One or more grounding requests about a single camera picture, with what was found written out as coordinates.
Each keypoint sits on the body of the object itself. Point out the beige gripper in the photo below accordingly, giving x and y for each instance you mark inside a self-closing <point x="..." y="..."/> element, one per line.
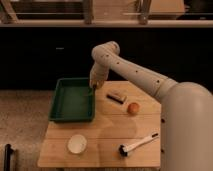
<point x="98" y="76"/>

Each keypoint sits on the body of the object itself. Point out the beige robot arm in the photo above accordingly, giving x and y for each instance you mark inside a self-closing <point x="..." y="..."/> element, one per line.
<point x="186" y="109"/>

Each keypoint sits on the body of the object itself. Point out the green plastic tray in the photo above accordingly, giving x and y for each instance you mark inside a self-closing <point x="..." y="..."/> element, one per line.
<point x="73" y="101"/>

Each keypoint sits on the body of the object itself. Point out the wooden block with black stripe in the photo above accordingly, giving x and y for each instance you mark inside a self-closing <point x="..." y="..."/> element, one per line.
<point x="116" y="96"/>

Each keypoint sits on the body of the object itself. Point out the orange round fruit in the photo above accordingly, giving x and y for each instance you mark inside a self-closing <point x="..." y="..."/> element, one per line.
<point x="133" y="108"/>

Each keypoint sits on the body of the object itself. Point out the wooden table board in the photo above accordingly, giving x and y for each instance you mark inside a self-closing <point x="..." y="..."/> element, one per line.
<point x="111" y="127"/>

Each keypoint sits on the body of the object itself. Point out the white round bowl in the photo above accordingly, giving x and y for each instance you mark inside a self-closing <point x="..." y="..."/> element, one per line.
<point x="77" y="144"/>

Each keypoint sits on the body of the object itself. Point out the black object at floor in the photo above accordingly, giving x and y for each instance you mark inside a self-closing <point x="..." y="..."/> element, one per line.
<point x="8" y="151"/>

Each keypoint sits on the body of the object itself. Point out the white handled black brush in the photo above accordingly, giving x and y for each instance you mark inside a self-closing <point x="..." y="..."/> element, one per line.
<point x="124" y="150"/>

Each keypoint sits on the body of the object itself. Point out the wooden shelf frame background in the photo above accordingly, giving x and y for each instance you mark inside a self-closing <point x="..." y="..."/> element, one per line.
<point x="107" y="13"/>

